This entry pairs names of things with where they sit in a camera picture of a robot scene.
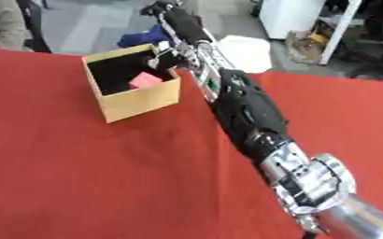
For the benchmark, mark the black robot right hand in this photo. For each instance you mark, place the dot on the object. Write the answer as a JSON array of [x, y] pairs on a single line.
[[188, 25]]

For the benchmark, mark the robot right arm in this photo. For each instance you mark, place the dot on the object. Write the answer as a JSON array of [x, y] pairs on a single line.
[[250, 115]]

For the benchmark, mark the tan cardboard box black inside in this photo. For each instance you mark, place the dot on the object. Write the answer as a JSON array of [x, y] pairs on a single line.
[[140, 100]]

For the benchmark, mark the brown cardboard box with clutter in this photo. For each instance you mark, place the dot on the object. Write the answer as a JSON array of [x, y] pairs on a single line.
[[305, 44]]

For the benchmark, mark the blue fabric object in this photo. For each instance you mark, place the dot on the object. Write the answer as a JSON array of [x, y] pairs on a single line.
[[139, 38]]

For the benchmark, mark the white flat board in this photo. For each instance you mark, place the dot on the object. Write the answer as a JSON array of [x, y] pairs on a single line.
[[248, 53]]

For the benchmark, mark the pink block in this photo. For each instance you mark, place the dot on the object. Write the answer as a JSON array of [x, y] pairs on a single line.
[[144, 80]]

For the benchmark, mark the white cabinet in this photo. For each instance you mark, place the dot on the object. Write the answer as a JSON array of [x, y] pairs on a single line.
[[288, 18]]

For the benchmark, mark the white post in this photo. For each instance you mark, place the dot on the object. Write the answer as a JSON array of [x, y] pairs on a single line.
[[339, 31]]

